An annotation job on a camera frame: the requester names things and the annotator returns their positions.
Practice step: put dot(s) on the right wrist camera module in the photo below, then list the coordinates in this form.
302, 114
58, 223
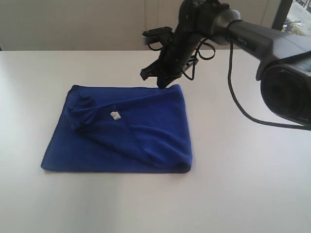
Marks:
160, 35

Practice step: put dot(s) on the blue microfiber towel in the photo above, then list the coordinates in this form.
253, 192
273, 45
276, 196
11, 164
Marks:
152, 135

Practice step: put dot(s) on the green tree outside window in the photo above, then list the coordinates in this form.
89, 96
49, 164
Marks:
294, 28

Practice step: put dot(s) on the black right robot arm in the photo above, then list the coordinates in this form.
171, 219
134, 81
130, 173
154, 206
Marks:
284, 70

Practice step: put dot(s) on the black window frame post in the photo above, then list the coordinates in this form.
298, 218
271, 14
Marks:
281, 14

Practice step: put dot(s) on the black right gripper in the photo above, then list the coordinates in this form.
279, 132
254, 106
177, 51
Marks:
173, 58

